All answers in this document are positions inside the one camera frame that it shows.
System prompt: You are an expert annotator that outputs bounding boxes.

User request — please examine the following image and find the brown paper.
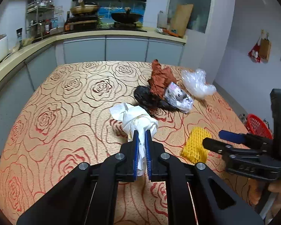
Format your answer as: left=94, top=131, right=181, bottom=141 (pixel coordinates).
left=148, top=59, right=177, bottom=99

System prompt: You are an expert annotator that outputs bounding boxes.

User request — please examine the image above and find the white plastic jug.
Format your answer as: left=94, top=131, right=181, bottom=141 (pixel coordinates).
left=157, top=11, right=167, bottom=29

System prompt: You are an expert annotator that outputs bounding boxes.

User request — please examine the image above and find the white tissue wad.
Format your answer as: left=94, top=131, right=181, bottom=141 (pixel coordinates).
left=110, top=103, right=158, bottom=176

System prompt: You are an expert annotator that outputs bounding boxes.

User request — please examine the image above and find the black plastic bag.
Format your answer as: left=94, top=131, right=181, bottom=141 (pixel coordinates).
left=133, top=86, right=178, bottom=116

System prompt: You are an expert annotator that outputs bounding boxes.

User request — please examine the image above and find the black gas stove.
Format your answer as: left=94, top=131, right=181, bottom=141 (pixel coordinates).
left=64, top=15, right=146, bottom=33

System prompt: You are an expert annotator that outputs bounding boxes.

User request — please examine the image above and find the kitchen counter with cabinets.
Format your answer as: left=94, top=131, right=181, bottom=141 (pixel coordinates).
left=0, top=27, right=187, bottom=156

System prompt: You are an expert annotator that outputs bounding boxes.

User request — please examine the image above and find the rose pattern tablecloth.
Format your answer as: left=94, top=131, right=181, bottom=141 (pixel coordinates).
left=0, top=61, right=250, bottom=224

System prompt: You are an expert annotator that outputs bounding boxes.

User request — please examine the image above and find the clear plastic bag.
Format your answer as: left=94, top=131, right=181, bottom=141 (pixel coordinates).
left=181, top=69, right=217, bottom=100

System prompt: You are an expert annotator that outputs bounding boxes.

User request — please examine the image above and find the wooden cutting board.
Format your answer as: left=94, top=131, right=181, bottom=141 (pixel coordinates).
left=170, top=4, right=194, bottom=38

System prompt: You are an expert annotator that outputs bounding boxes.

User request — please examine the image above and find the black wok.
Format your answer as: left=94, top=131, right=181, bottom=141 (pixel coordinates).
left=111, top=7, right=143, bottom=24

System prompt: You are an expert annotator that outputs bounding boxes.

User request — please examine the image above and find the red hanging cloth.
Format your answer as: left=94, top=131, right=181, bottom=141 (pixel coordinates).
left=248, top=29, right=264, bottom=63

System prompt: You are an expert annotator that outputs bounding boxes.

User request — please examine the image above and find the beige frying pan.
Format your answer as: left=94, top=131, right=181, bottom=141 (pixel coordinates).
left=70, top=0, right=99, bottom=15

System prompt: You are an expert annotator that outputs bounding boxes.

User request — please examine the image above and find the metal spice rack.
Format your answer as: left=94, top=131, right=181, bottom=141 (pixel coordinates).
left=26, top=0, right=63, bottom=40

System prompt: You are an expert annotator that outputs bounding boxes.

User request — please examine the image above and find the red plastic mesh basket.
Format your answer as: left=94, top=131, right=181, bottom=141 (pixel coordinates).
left=245, top=114, right=273, bottom=139

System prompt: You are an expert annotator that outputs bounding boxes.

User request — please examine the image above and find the person's right hand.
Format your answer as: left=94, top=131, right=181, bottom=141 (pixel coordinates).
left=265, top=180, right=281, bottom=224

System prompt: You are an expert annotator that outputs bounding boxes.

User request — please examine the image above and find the silver cartoon snack wrapper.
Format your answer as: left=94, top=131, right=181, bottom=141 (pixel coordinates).
left=164, top=82, right=194, bottom=114

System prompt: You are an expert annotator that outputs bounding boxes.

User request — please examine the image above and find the small yellow foam net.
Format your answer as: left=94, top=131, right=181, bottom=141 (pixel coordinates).
left=181, top=127, right=212, bottom=164

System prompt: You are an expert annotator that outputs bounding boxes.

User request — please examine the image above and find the brown hanging paper bag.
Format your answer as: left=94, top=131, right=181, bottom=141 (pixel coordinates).
left=259, top=32, right=272, bottom=62

